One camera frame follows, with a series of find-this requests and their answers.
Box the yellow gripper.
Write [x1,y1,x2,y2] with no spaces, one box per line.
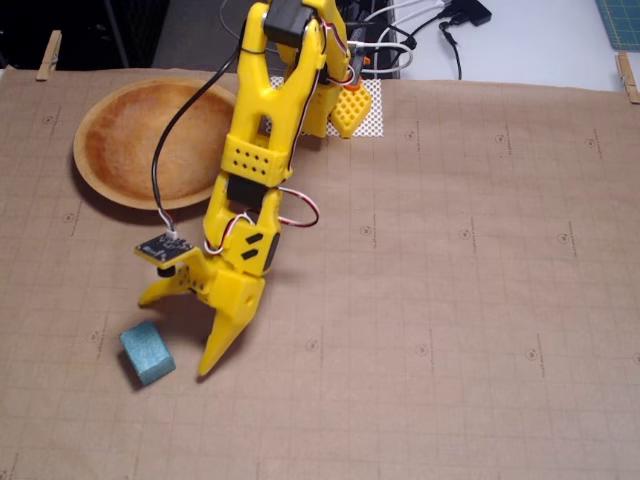
[137,172,291,377]

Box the blue foam block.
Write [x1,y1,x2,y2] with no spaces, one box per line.
[119,320,177,386]

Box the yellow robot base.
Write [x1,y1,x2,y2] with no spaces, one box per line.
[299,82,374,139]

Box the round wooden bowl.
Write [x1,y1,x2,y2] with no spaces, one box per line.
[72,77,239,211]

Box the brown grid paper sheet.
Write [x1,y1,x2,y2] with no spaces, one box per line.
[0,64,640,480]

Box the white perforated mat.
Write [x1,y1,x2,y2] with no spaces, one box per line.
[262,74,385,139]

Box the wooden clothespin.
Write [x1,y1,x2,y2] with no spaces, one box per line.
[613,50,640,105]
[35,29,64,82]

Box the black orange clamp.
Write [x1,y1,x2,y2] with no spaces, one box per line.
[347,29,374,94]

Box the black power adapter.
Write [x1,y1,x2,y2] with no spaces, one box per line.
[447,0,494,27]

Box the green cutting mat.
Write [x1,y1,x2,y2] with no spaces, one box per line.
[596,0,640,50]

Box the black camera circuit board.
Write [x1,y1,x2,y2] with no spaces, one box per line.
[134,232,196,279]

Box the black camera cable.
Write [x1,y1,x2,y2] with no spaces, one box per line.
[151,44,251,232]

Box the red white black servo wire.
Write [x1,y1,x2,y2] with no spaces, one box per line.
[203,185,321,255]

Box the white cable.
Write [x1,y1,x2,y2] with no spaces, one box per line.
[355,27,417,77]
[363,0,449,29]

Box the black plug cable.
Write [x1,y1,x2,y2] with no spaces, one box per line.
[438,18,464,81]

